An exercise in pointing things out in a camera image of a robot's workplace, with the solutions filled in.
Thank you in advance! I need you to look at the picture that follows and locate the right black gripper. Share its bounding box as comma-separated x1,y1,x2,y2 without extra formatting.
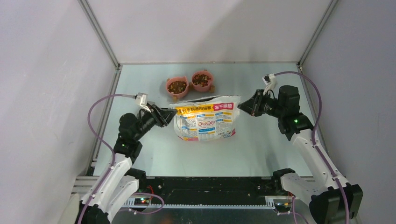
238,89,285,119

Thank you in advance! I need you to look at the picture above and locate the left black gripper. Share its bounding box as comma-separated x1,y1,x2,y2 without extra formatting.
134,103,177,140

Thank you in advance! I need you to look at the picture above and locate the cat food bag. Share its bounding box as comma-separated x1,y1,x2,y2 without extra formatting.
169,95,241,141

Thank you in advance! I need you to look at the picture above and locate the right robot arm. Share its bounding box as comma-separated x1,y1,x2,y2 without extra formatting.
238,85,363,224

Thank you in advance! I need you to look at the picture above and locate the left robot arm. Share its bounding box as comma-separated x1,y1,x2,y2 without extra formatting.
75,105,177,224

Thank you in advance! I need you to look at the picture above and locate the pink bowl with kibble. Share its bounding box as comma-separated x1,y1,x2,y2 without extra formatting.
166,76,190,102

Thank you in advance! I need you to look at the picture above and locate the empty pink bowl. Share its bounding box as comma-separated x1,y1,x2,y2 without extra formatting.
190,70,215,93

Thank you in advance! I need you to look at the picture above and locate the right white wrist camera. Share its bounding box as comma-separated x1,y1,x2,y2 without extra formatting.
262,73,277,95

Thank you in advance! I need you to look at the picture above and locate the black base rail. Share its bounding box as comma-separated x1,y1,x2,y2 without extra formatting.
131,177,292,207

